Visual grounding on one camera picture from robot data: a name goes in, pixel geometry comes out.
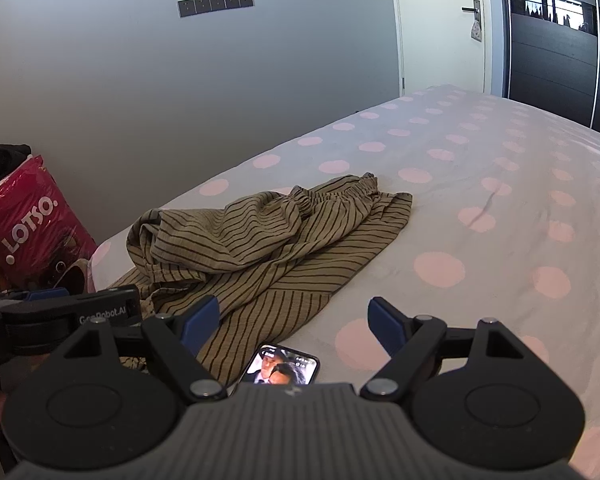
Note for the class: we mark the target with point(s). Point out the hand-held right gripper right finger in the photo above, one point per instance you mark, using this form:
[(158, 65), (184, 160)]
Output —
[(385, 326)]

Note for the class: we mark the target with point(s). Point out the grey wall switch panel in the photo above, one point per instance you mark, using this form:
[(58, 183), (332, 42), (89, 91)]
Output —
[(215, 2)]

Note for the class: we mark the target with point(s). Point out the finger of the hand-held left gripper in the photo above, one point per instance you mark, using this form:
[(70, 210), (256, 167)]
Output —
[(47, 294)]

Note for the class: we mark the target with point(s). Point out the dark sliding wardrobe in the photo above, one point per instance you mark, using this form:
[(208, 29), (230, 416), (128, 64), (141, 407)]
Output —
[(560, 35)]

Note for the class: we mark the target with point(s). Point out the red plastic bag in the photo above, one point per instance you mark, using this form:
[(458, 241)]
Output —
[(27, 230)]

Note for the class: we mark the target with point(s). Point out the black clothing pile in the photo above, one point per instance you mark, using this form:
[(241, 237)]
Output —
[(2, 160)]

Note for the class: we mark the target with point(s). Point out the white door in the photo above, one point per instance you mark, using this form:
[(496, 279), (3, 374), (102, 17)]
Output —
[(442, 25)]

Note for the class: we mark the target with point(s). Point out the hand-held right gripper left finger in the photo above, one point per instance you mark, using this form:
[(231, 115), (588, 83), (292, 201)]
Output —
[(202, 324)]

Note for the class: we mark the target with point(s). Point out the brown striped pants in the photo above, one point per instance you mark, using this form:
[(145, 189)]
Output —
[(275, 250)]

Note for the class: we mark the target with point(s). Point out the small hanging pouch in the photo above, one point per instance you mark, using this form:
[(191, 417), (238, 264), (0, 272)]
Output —
[(476, 30)]

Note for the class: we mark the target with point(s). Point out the pink polka dot bed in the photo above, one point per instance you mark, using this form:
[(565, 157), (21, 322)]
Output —
[(480, 200)]

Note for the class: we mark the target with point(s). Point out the black smartphone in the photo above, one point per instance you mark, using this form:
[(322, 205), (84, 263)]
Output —
[(282, 366)]

